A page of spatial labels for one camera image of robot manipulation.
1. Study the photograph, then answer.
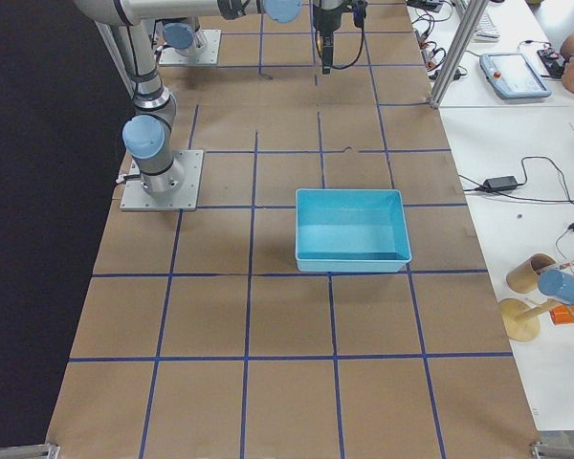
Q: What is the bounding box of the aluminium frame post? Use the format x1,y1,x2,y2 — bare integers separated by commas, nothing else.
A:
429,0,488,109

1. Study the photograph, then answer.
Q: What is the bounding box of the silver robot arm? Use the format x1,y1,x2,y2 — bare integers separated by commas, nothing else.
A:
161,1,367,75
75,1,301,195

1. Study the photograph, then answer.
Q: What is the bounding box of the wooden cup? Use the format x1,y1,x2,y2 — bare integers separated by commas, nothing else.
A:
505,253,555,294

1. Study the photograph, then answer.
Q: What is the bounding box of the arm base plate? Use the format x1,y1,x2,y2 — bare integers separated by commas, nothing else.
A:
120,150,205,211
159,24,221,67

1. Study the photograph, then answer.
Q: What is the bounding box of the wooden stand with blue cap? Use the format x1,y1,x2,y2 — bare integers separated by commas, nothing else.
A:
499,269,574,342

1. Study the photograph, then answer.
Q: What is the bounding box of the white keyboard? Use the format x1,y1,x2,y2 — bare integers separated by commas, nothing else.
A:
473,11,500,43

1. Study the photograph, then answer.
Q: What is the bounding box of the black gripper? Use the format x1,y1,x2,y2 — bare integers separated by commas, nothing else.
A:
312,0,348,75

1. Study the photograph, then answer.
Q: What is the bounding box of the orange cylinder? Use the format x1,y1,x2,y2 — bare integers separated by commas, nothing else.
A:
549,305,574,325

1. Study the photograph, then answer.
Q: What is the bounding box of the light blue plastic bin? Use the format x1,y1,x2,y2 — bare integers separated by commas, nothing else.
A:
295,188,412,273

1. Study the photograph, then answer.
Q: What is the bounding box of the teach pendant tablet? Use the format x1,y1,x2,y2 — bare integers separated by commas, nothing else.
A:
479,53,552,100

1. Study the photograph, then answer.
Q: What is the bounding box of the black power adapter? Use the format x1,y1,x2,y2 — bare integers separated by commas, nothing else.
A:
482,176,519,192

